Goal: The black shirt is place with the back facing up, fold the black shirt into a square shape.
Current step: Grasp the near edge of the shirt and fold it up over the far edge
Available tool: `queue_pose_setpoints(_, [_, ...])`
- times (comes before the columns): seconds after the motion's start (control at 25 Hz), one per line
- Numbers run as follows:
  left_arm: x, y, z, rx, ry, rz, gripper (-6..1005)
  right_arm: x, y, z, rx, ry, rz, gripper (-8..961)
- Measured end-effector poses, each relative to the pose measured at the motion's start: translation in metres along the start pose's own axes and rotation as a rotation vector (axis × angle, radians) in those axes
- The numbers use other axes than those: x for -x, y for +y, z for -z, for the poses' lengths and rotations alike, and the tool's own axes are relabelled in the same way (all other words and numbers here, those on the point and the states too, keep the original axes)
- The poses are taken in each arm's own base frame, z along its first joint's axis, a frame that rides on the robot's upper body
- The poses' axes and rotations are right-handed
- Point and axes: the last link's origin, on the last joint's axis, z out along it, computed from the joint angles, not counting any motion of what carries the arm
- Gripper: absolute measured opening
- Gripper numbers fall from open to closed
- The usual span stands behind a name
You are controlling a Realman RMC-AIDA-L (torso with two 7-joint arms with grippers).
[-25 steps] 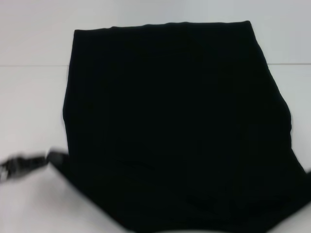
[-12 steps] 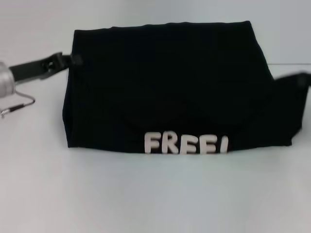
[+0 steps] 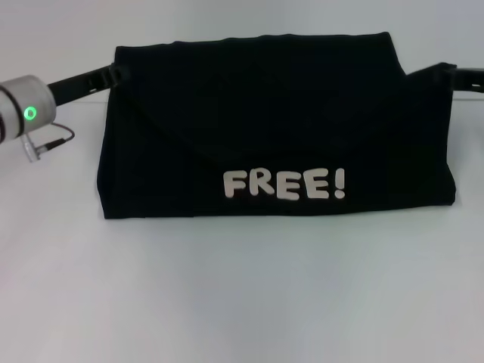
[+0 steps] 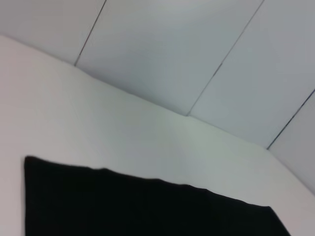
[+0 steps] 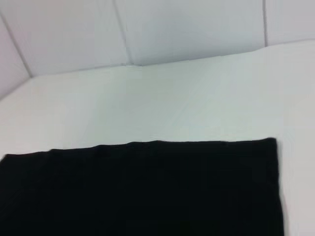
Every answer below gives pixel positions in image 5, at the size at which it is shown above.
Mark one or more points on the black t-shirt with FREE print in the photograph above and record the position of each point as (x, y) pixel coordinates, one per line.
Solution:
(147, 191)

